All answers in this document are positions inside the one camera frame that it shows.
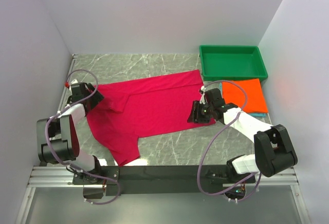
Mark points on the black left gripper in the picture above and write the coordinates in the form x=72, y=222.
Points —
x=93, y=100

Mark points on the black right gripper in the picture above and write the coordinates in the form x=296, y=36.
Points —
x=195, y=112

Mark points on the crimson red t shirt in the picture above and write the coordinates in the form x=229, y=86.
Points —
x=142, y=108

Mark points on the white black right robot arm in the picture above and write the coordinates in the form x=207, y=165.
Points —
x=273, y=149

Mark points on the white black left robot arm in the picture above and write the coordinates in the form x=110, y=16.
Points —
x=57, y=138

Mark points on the folded light blue t shirt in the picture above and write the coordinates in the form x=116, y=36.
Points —
x=257, y=115

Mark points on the folded orange t shirt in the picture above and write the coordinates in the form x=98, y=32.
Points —
x=244, y=95

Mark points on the green plastic bin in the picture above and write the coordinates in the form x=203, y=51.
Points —
x=232, y=63

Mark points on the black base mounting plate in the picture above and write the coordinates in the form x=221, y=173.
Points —
x=147, y=179

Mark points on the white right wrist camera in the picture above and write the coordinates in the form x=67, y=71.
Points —
x=202, y=92

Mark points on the aluminium front rail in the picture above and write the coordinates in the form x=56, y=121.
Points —
x=59, y=177

